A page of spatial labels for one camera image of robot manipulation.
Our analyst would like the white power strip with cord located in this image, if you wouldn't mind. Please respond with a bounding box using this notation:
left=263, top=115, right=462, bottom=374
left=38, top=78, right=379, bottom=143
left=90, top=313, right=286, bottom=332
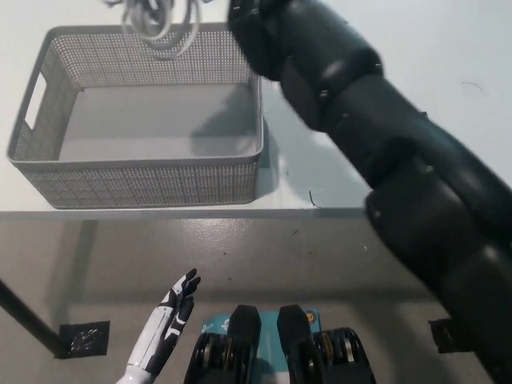
left=102, top=0, right=201, bottom=61

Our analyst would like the black table leg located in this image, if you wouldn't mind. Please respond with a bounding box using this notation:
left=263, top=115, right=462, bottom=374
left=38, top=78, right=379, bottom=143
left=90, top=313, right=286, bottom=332
left=0, top=278, right=65, bottom=359

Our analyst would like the black teal robot body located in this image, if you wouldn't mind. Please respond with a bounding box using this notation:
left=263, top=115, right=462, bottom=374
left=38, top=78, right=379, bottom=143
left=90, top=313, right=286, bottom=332
left=182, top=304, right=377, bottom=384

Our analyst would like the black floor tape marker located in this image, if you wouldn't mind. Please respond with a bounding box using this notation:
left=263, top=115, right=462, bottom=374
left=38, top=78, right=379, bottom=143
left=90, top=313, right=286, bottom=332
left=428, top=318, right=461, bottom=354

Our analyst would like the grey perforated plastic basket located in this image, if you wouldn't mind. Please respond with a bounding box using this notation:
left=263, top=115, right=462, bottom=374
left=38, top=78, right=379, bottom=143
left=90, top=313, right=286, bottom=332
left=6, top=23, right=266, bottom=210

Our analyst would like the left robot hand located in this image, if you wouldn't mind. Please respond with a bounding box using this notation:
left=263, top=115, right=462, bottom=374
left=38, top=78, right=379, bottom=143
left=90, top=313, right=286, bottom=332
left=126, top=268, right=202, bottom=371

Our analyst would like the black floor plate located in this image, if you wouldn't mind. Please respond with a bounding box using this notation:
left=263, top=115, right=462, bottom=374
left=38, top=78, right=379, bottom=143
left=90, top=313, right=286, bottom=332
left=58, top=320, right=111, bottom=359

